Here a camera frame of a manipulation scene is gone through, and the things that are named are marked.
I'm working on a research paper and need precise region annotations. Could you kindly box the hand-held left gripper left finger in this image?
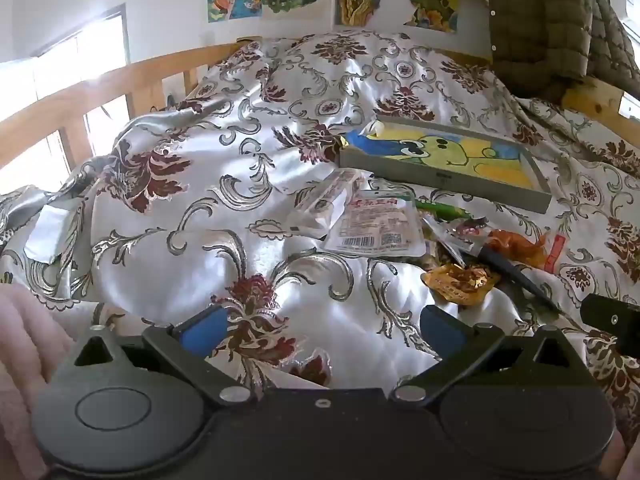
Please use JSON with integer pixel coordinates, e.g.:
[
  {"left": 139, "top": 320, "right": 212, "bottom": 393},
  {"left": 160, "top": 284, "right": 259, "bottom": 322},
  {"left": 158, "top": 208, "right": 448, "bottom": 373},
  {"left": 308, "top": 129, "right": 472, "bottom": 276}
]
[{"left": 55, "top": 305, "right": 255, "bottom": 407}]

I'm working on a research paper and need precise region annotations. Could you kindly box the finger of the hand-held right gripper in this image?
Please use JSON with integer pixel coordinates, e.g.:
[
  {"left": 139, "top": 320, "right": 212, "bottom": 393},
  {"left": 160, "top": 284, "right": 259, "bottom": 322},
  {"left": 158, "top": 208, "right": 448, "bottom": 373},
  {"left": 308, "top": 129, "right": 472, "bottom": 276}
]
[
  {"left": 473, "top": 245, "right": 564, "bottom": 314},
  {"left": 580, "top": 294, "right": 640, "bottom": 356}
]

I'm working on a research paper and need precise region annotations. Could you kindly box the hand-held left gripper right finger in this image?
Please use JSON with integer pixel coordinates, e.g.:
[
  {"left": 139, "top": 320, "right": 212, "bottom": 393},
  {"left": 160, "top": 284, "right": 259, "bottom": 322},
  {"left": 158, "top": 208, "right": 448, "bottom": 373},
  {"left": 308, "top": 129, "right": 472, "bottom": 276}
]
[{"left": 392, "top": 305, "right": 592, "bottom": 407}]

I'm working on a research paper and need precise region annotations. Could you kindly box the orange snack packet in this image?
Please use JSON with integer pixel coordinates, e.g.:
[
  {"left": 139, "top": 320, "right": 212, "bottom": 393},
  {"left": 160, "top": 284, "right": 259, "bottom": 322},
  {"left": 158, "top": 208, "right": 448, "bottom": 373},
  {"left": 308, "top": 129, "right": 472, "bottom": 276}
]
[{"left": 487, "top": 227, "right": 567, "bottom": 274}]

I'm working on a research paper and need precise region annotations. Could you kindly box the golden foil snack packet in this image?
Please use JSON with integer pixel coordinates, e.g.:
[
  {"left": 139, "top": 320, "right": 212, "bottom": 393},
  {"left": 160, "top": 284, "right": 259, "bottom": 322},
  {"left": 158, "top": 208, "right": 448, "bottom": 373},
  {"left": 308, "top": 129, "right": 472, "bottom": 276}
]
[{"left": 422, "top": 263, "right": 502, "bottom": 307}]

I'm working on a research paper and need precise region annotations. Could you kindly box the clear crinkled long packet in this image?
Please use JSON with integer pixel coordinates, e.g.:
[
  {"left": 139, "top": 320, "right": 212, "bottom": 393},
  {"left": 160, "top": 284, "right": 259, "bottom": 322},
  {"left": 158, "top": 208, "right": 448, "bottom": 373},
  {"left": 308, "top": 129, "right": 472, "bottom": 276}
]
[{"left": 420, "top": 215, "right": 491, "bottom": 267}]

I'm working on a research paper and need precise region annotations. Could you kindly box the green snack packet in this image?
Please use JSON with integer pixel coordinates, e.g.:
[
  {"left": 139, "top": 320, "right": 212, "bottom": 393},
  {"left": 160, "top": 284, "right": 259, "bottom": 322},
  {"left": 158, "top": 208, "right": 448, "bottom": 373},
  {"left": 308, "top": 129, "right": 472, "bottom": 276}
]
[{"left": 410, "top": 197, "right": 474, "bottom": 222}]

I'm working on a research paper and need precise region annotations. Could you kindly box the grey shallow box painted inside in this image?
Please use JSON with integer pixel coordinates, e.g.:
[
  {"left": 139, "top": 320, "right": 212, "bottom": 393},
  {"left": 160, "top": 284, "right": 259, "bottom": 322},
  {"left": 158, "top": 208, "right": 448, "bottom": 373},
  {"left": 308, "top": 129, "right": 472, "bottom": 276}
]
[{"left": 339, "top": 119, "right": 554, "bottom": 215}]

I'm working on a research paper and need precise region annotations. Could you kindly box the pale packet with red label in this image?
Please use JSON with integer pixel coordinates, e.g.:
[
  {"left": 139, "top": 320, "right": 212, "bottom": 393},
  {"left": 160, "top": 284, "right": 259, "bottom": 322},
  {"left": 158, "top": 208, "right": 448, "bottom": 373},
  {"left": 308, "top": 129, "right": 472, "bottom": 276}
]
[{"left": 322, "top": 190, "right": 429, "bottom": 259}]

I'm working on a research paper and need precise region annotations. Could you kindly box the clear packet of white sticks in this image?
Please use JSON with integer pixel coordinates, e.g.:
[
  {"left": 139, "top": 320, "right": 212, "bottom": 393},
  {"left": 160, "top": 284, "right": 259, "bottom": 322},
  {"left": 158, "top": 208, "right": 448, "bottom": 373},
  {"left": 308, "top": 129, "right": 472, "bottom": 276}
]
[{"left": 285, "top": 167, "right": 372, "bottom": 241}]

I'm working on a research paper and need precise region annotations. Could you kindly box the floral printed satin blanket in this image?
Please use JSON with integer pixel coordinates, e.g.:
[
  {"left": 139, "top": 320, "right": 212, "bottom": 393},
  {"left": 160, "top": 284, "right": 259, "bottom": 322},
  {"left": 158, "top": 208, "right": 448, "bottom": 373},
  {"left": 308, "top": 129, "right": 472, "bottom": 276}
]
[{"left": 0, "top": 30, "right": 640, "bottom": 411}]

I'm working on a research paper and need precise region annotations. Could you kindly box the pink fleece sleeve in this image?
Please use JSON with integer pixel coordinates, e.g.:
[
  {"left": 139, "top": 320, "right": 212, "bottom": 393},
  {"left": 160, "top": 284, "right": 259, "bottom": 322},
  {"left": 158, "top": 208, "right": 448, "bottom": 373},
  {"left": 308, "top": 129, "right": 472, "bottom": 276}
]
[{"left": 0, "top": 284, "right": 77, "bottom": 480}]

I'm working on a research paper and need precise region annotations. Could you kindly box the wooden headboard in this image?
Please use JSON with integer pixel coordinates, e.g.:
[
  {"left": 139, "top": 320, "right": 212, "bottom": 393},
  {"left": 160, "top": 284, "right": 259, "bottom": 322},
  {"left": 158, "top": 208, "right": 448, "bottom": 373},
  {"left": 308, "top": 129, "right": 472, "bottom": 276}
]
[{"left": 560, "top": 77, "right": 640, "bottom": 122}]

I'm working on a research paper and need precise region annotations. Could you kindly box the olive quilted jacket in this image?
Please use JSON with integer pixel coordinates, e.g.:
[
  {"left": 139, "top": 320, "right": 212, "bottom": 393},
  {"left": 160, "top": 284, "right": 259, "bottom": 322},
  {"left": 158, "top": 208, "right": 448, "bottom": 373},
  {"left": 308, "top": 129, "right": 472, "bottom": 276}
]
[{"left": 482, "top": 0, "right": 640, "bottom": 106}]

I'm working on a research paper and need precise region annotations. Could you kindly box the white air conditioner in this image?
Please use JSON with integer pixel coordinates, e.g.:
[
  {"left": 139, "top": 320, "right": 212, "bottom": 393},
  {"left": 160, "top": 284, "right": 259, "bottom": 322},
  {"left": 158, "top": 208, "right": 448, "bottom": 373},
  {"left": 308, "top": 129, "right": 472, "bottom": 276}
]
[{"left": 607, "top": 0, "right": 640, "bottom": 36}]

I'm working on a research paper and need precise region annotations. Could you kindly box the bright window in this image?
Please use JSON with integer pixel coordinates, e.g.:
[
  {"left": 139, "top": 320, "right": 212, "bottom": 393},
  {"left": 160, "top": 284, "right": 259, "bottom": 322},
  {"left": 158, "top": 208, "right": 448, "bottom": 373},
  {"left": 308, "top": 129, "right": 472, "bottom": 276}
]
[{"left": 0, "top": 4, "right": 132, "bottom": 196}]

